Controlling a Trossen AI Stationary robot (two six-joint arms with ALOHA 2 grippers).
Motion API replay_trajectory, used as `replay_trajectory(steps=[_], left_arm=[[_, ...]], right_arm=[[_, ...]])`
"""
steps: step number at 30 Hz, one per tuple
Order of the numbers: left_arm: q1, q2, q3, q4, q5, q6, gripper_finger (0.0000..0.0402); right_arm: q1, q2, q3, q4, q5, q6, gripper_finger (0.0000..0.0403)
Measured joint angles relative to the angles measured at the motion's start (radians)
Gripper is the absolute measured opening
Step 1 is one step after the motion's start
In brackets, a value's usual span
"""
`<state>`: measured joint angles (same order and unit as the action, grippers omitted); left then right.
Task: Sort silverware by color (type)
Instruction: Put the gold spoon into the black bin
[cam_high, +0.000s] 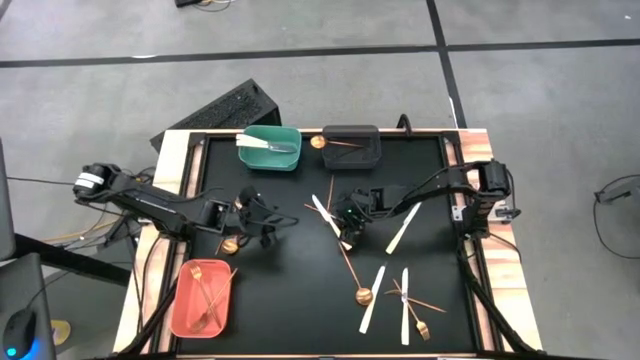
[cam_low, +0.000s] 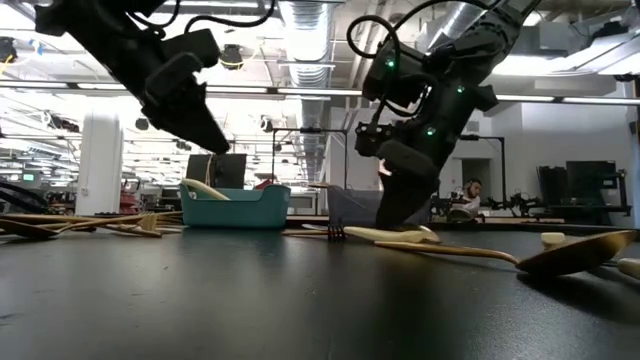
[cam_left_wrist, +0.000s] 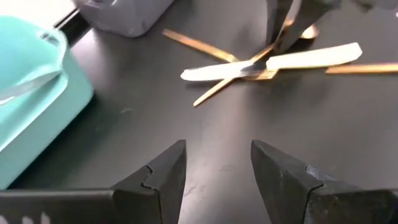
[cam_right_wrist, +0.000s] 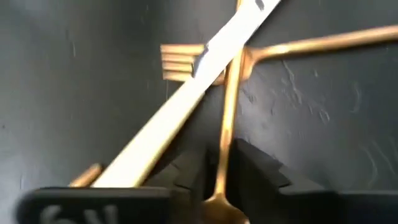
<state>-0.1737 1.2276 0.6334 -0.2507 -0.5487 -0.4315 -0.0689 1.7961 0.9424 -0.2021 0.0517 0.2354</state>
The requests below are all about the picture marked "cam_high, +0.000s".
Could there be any black floor beam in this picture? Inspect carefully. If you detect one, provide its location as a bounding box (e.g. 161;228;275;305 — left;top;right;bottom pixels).
13;232;132;287

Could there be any salmon red plastic tray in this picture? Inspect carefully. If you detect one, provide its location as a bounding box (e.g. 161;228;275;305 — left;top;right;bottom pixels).
168;258;234;340

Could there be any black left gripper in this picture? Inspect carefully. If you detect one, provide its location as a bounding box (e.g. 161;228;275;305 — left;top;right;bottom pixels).
233;186;278;237

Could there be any yellow floor cable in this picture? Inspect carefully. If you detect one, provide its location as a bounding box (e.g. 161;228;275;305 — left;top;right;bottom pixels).
44;219;121;245

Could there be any dark grey desk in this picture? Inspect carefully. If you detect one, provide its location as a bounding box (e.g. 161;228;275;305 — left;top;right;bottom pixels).
0;252;57;360

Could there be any cream-handled silver knife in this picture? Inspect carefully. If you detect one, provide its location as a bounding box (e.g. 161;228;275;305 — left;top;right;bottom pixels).
235;133;299;154
358;263;388;335
399;267;411;347
311;193;354;251

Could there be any black computer mouse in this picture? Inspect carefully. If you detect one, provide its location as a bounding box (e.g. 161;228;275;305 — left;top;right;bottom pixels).
2;308;39;360

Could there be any cream-handled dark fork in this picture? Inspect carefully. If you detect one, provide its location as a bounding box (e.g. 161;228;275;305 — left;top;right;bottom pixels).
385;201;423;256

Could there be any grey floor device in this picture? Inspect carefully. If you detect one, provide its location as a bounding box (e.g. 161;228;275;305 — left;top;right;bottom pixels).
593;175;640;205

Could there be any yellow floor marker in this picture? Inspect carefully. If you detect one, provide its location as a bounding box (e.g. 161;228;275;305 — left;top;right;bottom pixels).
49;319;72;347

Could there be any dark grey plastic bin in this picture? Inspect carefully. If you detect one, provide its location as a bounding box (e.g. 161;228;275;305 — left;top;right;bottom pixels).
321;124;383;171

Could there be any teal plastic bin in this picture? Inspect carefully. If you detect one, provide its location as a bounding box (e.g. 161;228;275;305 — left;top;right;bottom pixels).
237;124;303;173

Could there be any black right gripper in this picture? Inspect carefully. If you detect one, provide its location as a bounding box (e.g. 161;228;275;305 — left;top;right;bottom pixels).
332;191;372;242

